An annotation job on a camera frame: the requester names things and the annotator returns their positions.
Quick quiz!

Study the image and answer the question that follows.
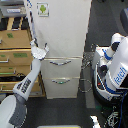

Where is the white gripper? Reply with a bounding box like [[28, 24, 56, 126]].
[[30, 39, 49, 60]]

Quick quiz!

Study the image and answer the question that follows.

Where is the white fridge door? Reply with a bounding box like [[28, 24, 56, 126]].
[[24, 0, 92, 58]]

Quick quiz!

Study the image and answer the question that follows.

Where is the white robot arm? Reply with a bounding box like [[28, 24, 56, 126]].
[[0, 39, 49, 128]]

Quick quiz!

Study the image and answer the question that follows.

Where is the upper fridge drawer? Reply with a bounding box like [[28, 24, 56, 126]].
[[41, 58, 82, 79]]

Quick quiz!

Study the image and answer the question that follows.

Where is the fridge drawer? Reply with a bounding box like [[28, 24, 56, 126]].
[[41, 58, 82, 79], [43, 78, 79, 99]]

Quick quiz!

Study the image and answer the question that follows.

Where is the lower fridge drawer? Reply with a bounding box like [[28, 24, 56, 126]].
[[43, 78, 79, 99]]

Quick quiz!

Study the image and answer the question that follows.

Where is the white refrigerator body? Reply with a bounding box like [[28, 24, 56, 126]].
[[24, 0, 92, 99]]

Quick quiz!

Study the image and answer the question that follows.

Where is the green android sticker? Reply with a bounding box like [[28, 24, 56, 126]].
[[37, 2, 49, 17]]

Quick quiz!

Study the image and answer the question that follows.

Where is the grey box on cabinet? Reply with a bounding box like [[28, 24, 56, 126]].
[[0, 6, 26, 17]]

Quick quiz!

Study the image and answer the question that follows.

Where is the coiled cable on floor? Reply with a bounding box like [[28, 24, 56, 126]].
[[79, 51, 95, 94]]

